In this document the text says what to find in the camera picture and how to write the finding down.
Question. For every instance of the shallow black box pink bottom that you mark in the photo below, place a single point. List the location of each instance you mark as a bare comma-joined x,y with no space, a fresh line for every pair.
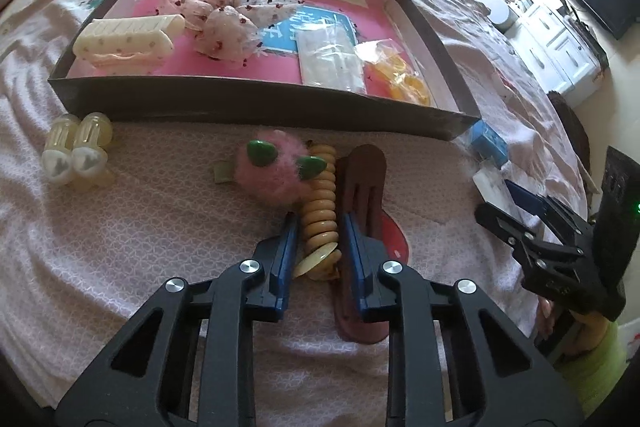
280,102

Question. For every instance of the small blue box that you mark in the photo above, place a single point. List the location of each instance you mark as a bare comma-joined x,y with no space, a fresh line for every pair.
490,144

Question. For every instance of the white drawer cabinet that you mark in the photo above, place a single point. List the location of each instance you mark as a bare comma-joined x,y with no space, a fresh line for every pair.
555,57

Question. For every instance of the pink fluffy hair clip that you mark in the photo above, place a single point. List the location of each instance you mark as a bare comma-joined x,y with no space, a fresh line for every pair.
272,172

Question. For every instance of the clear plastic packet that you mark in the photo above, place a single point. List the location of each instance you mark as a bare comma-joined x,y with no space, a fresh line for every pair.
330,59

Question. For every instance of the brown furry cushion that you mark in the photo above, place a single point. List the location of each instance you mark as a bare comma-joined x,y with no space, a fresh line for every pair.
570,132

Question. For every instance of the pink patterned bedspread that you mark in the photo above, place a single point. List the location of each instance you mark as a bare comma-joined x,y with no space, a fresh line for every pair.
125,257

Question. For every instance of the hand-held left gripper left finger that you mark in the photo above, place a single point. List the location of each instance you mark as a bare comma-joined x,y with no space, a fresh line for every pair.
285,252

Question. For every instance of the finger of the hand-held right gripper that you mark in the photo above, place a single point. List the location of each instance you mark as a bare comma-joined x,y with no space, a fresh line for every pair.
500,222
527,202

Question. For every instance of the person's right forearm green sleeve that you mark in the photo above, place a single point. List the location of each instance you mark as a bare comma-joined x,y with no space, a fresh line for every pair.
595,357

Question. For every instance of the brown flat hair clip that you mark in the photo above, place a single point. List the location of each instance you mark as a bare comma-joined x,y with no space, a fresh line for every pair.
365,187

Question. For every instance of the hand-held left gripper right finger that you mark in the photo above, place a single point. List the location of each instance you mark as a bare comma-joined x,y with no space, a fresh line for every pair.
352,252

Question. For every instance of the person's right hand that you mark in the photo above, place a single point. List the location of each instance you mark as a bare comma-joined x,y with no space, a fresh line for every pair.
546,317

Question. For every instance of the cream hair claw clip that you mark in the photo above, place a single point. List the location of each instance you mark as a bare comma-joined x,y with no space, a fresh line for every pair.
125,39

